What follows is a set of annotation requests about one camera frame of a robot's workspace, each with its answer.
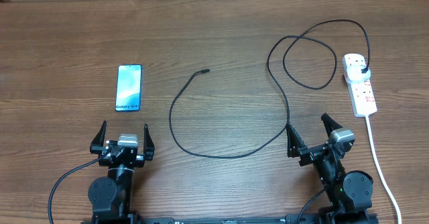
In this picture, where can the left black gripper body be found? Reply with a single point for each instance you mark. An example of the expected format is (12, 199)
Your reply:
(139, 162)

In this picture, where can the white charger plug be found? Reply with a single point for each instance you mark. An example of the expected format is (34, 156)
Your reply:
(355, 74)

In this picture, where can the white power strip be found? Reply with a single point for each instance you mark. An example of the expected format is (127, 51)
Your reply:
(361, 94)

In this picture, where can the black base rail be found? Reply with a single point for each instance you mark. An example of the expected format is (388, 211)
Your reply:
(228, 220)

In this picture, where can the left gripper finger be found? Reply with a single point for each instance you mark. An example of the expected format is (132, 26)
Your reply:
(96, 146)
(148, 145)

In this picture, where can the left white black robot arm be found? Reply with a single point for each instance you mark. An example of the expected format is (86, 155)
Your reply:
(110, 196)

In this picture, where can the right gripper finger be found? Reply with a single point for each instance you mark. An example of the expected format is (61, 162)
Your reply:
(330, 124)
(295, 143)

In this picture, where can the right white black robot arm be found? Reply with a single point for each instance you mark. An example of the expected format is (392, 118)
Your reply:
(345, 196)

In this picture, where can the blue Galaxy smartphone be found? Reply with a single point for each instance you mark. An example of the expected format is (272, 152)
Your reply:
(129, 88)

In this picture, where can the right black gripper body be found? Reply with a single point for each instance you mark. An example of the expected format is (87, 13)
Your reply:
(310, 153)

